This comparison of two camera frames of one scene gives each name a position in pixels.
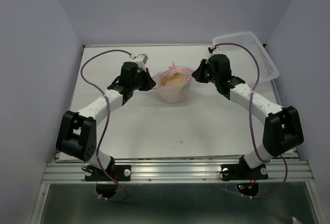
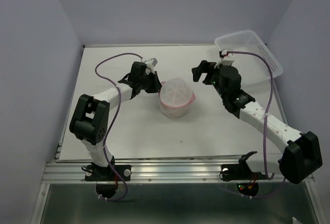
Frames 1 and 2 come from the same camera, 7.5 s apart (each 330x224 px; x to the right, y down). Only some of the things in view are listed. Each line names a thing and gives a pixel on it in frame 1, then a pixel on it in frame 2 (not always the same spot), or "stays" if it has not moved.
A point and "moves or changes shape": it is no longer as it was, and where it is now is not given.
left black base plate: (119, 172) stays
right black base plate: (243, 171) stays
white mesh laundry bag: (172, 84) moves or changes shape
